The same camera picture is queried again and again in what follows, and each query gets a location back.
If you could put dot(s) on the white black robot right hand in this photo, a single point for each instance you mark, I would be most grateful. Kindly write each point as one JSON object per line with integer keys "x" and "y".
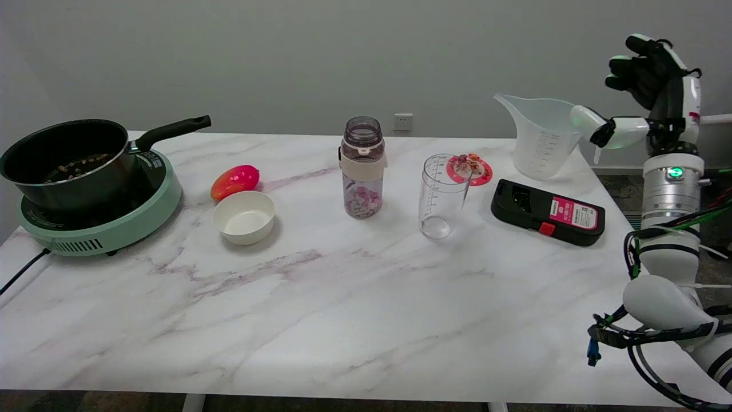
{"x": 669, "y": 86}

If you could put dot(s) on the small clear measuring cup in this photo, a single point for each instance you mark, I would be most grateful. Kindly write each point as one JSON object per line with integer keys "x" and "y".
{"x": 437, "y": 200}

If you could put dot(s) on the clear bottle with beige sleeve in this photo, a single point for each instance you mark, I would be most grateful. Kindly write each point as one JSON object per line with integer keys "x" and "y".
{"x": 362, "y": 171}

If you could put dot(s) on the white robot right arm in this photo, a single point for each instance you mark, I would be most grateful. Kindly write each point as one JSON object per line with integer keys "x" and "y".
{"x": 669, "y": 189}

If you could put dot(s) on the white bar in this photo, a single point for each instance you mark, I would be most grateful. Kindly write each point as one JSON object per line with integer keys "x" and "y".
{"x": 717, "y": 119}

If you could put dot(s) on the floor vent grille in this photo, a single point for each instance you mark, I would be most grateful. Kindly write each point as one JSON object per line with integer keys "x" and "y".
{"x": 630, "y": 221}

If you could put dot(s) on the large translucent measuring jug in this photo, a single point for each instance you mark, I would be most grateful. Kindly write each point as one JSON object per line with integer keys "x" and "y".
{"x": 537, "y": 143}

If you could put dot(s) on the black device with pink label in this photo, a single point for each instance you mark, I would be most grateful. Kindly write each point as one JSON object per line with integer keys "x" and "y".
{"x": 526, "y": 209}

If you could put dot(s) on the pink round coaster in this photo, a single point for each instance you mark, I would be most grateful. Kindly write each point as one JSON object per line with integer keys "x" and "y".
{"x": 483, "y": 171}

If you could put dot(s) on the white table leg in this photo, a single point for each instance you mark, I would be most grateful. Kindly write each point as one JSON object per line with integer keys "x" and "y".
{"x": 497, "y": 407}
{"x": 193, "y": 403}

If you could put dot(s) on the red orange mango fruit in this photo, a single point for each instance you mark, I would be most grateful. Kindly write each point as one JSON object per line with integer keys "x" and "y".
{"x": 234, "y": 180}

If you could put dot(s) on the white bowl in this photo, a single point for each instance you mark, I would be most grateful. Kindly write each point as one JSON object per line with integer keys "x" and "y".
{"x": 243, "y": 220}

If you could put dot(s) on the green induction cooker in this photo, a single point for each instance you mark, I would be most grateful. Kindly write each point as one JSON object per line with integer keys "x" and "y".
{"x": 131, "y": 229}

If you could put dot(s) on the white wall socket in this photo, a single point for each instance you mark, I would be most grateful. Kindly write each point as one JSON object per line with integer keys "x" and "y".
{"x": 403, "y": 122}

